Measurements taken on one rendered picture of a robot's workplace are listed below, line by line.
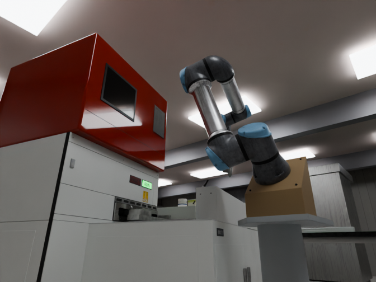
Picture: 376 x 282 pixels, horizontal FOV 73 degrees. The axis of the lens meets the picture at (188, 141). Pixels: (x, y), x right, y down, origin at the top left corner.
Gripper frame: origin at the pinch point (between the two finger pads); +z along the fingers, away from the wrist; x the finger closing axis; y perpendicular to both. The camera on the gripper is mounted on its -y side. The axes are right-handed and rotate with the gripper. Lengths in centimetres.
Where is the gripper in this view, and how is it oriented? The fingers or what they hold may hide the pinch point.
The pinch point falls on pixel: (230, 174)
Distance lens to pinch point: 151.7
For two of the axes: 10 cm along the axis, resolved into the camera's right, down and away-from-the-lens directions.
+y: -9.1, 1.5, 3.9
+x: -4.2, -3.5, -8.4
